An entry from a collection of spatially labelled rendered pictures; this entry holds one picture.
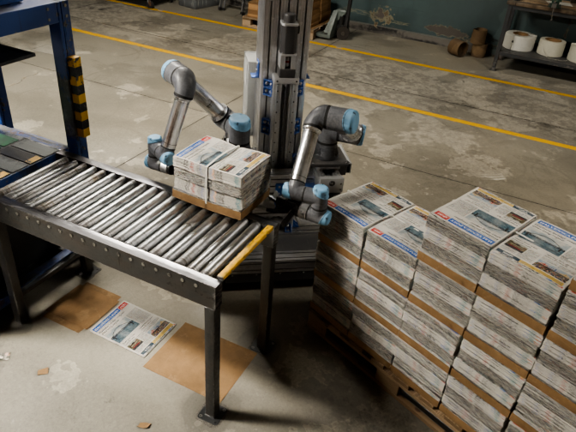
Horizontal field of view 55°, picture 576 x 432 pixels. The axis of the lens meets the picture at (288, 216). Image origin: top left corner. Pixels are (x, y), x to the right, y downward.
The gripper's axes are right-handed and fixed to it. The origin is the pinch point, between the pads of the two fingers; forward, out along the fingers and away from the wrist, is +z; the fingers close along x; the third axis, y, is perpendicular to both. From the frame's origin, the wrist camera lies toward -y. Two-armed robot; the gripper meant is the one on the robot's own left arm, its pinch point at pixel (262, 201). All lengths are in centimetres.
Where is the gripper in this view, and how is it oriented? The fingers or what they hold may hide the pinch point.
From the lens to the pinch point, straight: 276.1
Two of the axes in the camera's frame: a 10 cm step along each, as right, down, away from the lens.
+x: -4.3, 4.3, -7.9
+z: -9.0, -2.9, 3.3
